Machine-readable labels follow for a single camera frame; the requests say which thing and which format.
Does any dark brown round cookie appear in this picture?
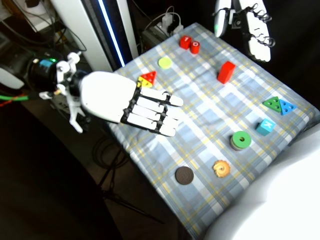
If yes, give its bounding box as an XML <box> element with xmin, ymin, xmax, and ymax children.
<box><xmin>174</xmin><ymin>166</ymin><xmax>195</xmax><ymax>186</ymax></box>

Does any black coiled cable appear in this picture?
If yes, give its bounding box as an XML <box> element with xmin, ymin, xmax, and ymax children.
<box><xmin>91</xmin><ymin>136</ymin><xmax>130</xmax><ymax>171</ymax></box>

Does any blue triangle block with holes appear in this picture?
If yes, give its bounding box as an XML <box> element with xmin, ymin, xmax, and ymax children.
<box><xmin>278</xmin><ymin>98</ymin><xmax>298</xmax><ymax>116</ymax></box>

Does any green cable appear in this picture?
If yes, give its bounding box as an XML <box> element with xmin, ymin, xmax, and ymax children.
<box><xmin>0</xmin><ymin>94</ymin><xmax>30</xmax><ymax>102</ymax></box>

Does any red cube with numeral one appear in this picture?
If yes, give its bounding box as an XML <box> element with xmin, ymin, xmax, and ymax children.
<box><xmin>179</xmin><ymin>35</ymin><xmax>193</xmax><ymax>50</ymax></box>

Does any black tripod stand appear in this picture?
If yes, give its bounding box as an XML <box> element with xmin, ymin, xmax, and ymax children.
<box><xmin>96</xmin><ymin>139</ymin><xmax>166</xmax><ymax>225</ymax></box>

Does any red braided cable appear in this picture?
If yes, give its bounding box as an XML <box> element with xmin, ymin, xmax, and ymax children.
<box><xmin>0</xmin><ymin>93</ymin><xmax>27</xmax><ymax>108</ymax></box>

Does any white column with blue light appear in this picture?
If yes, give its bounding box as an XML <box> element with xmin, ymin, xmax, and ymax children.
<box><xmin>49</xmin><ymin>0</ymin><xmax>140</xmax><ymax>73</ymax></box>

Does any lime green disc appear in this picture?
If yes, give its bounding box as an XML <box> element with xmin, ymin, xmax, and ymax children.
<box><xmin>157</xmin><ymin>56</ymin><xmax>173</xmax><ymax>70</ymax></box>

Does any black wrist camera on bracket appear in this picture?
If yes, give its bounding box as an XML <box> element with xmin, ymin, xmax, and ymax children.
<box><xmin>229</xmin><ymin>11</ymin><xmax>247</xmax><ymax>30</ymax></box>

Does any green triangle block with holes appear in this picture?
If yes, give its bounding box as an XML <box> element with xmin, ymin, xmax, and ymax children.
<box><xmin>262</xmin><ymin>96</ymin><xmax>283</xmax><ymax>115</ymax></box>

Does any large white rounded shell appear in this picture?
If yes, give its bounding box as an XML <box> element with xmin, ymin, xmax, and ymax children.
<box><xmin>203</xmin><ymin>127</ymin><xmax>320</xmax><ymax>240</ymax></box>

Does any tan flower-shaped cookie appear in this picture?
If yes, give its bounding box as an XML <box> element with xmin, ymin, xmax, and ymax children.
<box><xmin>212</xmin><ymin>160</ymin><xmax>231</xmax><ymax>179</ymax></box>

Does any blue yellow plaid tablecloth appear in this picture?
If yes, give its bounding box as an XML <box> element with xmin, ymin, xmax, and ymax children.
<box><xmin>107</xmin><ymin>22</ymin><xmax>315</xmax><ymax>240</ymax></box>

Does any red rectangular block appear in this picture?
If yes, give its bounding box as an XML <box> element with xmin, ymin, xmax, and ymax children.
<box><xmin>216</xmin><ymin>60</ymin><xmax>237</xmax><ymax>85</ymax></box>

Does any light blue letter cube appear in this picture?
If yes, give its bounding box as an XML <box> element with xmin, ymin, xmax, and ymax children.
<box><xmin>255</xmin><ymin>118</ymin><xmax>277</xmax><ymax>137</ymax></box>

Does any green ring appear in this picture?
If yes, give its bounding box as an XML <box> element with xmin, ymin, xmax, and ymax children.
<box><xmin>231</xmin><ymin>130</ymin><xmax>252</xmax><ymax>149</ymax></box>

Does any white plug adapter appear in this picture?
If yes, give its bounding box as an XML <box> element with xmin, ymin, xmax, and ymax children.
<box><xmin>161</xmin><ymin>13</ymin><xmax>174</xmax><ymax>28</ymax></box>

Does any grey box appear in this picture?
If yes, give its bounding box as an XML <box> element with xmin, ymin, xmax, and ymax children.
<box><xmin>141</xmin><ymin>26</ymin><xmax>173</xmax><ymax>48</ymax></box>

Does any red triangle block with holes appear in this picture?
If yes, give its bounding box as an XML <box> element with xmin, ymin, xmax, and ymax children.
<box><xmin>140</xmin><ymin>70</ymin><xmax>158</xmax><ymax>86</ymax></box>

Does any red cylinder with numeral zero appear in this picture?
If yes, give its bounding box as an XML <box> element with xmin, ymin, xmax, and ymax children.
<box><xmin>189</xmin><ymin>40</ymin><xmax>201</xmax><ymax>55</ymax></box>

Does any white power strip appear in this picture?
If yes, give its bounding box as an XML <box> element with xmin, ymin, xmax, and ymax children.
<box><xmin>156</xmin><ymin>18</ymin><xmax>185</xmax><ymax>36</ymax></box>

